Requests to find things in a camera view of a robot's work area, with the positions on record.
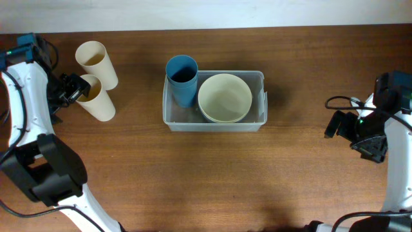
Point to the rear beige plastic cup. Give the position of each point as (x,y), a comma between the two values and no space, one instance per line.
(95,60)

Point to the beige bowl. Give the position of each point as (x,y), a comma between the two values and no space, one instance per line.
(225,97)

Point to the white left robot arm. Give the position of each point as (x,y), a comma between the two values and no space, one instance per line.
(42,166)

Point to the white plastic spoon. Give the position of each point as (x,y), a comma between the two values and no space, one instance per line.
(355,102)

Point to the beige plastic cup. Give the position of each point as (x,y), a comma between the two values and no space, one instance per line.
(95,60)
(98,102)

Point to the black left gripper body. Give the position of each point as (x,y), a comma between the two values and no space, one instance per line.
(65,87)

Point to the blue plastic cup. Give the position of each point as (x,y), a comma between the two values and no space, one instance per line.
(182,74)

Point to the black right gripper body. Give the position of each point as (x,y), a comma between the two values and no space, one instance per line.
(367,135)

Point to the clear plastic container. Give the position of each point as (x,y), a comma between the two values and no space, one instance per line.
(191,119)

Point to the front beige plastic cup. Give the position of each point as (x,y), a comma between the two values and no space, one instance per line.
(98,102)

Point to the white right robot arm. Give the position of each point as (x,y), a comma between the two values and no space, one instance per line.
(379,129)

